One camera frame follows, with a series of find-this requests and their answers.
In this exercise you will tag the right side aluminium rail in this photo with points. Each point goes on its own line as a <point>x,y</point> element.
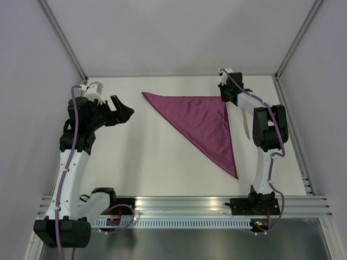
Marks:
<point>295,140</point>

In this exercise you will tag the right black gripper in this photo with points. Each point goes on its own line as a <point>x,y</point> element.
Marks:
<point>225,99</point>

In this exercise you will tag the aluminium frame post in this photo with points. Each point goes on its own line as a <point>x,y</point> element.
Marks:
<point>52,20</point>
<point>312,13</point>

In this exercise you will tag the white slotted cable duct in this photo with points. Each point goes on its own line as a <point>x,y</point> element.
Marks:
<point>173,223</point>

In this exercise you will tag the aluminium front rail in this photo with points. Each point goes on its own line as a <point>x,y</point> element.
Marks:
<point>215,207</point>

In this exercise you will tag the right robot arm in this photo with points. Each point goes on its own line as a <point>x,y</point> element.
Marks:
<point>269,134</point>

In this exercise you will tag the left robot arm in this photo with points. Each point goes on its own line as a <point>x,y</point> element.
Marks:
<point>66,223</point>

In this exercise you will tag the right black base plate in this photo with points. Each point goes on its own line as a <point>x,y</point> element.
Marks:
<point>246,207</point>

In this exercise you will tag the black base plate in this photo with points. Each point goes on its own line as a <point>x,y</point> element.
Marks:
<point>246,207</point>
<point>125,209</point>

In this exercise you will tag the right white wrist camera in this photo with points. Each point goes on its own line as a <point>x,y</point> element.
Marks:
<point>224,74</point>

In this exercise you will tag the left aluminium frame post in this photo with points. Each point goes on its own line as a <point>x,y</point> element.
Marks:
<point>52,20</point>

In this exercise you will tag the purple cloth napkin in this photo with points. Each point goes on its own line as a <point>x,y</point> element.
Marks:
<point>202,120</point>

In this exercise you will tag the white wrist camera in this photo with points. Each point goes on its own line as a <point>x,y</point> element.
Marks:
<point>93,92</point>
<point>224,74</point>

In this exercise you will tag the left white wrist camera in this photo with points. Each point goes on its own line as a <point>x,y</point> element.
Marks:
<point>93,92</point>

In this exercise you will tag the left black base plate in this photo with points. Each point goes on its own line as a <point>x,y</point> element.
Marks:
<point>125,209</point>

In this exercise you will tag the knife with pink handle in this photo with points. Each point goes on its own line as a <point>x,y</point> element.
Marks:
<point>245,123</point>

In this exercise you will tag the right aluminium frame post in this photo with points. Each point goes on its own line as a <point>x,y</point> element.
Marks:
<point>312,13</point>

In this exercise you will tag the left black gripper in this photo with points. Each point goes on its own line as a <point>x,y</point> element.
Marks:
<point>123,112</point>

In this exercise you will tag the aluminium rail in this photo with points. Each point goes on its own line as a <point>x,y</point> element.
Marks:
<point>295,140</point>
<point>215,207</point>

